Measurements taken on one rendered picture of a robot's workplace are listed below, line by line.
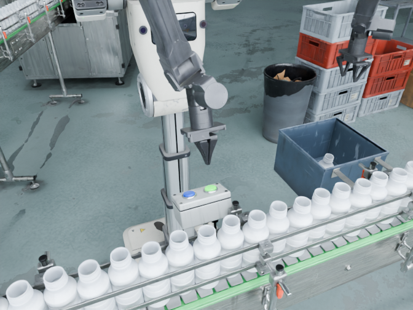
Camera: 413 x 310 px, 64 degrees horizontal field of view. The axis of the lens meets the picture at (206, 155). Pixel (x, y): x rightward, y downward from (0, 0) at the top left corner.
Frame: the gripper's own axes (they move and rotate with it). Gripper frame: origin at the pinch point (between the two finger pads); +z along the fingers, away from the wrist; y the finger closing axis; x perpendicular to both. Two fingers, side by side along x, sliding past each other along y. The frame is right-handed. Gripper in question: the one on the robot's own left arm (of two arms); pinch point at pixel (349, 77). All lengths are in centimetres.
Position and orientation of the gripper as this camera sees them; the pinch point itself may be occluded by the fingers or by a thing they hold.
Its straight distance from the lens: 135.2
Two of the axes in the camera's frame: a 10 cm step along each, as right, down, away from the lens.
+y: -3.8, -5.2, 7.6
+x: -9.3, 2.3, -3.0
